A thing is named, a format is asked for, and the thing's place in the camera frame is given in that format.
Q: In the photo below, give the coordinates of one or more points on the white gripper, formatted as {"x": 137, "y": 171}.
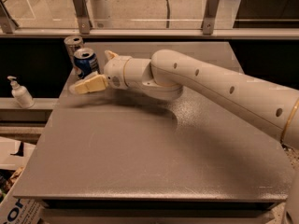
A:
{"x": 114, "y": 72}

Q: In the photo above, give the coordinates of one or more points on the white pipe behind glass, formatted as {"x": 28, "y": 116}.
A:
{"x": 101, "y": 13}

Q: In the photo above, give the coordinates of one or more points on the white pump bottle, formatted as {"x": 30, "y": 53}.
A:
{"x": 20, "y": 93}

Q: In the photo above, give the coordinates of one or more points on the left metal railing bracket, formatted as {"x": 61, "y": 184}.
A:
{"x": 82, "y": 15}

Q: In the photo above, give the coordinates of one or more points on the blue pepsi can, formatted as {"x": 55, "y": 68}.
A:
{"x": 86, "y": 61}

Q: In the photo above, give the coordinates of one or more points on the cardboard box with lettering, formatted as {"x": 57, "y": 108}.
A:
{"x": 14, "y": 156}

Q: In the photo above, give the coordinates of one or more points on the right metal railing bracket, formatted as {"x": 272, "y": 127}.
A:
{"x": 210, "y": 16}

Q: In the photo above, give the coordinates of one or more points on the far left metal bracket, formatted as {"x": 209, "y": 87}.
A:
{"x": 7, "y": 24}

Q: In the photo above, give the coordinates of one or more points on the metal railing bracket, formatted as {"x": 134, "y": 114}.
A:
{"x": 82, "y": 15}
{"x": 210, "y": 16}

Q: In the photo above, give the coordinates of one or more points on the silver redbull can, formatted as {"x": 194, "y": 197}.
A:
{"x": 73, "y": 43}

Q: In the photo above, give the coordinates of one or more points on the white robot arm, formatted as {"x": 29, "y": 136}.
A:
{"x": 272, "y": 108}

